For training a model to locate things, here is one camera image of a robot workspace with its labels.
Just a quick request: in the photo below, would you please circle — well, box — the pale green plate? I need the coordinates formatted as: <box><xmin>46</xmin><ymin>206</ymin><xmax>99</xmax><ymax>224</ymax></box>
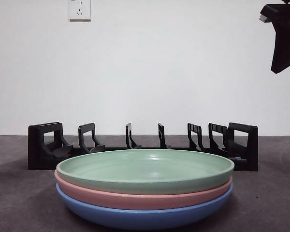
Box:
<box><xmin>56</xmin><ymin>149</ymin><xmax>235</xmax><ymax>196</ymax></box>

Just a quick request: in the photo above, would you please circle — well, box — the blue plate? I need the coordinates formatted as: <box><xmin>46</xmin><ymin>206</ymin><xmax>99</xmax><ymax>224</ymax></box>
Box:
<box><xmin>56</xmin><ymin>182</ymin><xmax>233</xmax><ymax>230</ymax></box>

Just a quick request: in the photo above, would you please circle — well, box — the pink plate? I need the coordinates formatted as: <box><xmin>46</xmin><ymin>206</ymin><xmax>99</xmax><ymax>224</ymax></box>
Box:
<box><xmin>54</xmin><ymin>169</ymin><xmax>233</xmax><ymax>210</ymax></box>

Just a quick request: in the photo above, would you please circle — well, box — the black dish rack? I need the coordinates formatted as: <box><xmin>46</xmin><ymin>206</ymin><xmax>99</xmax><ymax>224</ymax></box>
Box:
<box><xmin>28</xmin><ymin>121</ymin><xmax>259</xmax><ymax>172</ymax></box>

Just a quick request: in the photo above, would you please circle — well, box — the white wall socket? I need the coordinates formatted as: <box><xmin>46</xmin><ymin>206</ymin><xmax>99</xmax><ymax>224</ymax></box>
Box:
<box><xmin>69</xmin><ymin>0</ymin><xmax>92</xmax><ymax>22</ymax></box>

